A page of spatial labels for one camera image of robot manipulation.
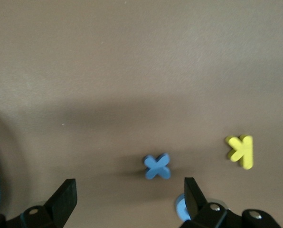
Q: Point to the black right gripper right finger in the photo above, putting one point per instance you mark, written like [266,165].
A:
[196,204]

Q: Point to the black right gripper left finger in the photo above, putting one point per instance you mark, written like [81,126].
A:
[60,202]

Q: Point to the blue foam letter c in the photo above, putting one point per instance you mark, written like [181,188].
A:
[179,209]

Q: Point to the blue foam letter x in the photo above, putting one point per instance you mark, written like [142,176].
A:
[157,166]

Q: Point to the yellow foam letter k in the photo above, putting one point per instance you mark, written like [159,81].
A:
[247,152]

